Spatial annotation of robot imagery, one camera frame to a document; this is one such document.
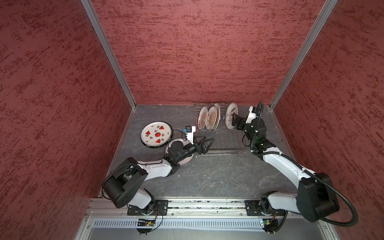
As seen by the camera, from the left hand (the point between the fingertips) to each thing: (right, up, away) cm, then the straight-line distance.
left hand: (210, 140), depth 77 cm
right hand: (+16, +12, +7) cm, 22 cm away
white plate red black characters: (-13, -14, +13) cm, 23 cm away
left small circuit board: (-33, -41, -5) cm, 52 cm away
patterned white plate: (+18, +19, +24) cm, 36 cm away
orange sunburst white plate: (-3, +12, +31) cm, 34 cm away
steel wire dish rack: (+13, -4, +22) cm, 26 cm away
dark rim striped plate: (-35, -1, +21) cm, 41 cm away
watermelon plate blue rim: (-37, +8, +29) cm, 48 cm away
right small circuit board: (+29, -40, -6) cm, 50 cm away
